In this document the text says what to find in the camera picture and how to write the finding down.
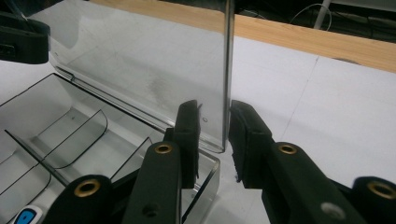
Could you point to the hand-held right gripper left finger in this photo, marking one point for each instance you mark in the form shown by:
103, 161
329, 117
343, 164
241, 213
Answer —
162, 180

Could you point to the small blue and white object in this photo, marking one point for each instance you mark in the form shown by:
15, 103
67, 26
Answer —
26, 216

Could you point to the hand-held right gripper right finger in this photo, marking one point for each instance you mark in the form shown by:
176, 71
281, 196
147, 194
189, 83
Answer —
280, 180

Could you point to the transparent grey compartment box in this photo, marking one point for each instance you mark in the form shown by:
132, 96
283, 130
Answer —
140, 62

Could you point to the white table cover sheet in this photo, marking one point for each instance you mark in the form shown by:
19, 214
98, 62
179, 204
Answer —
327, 109

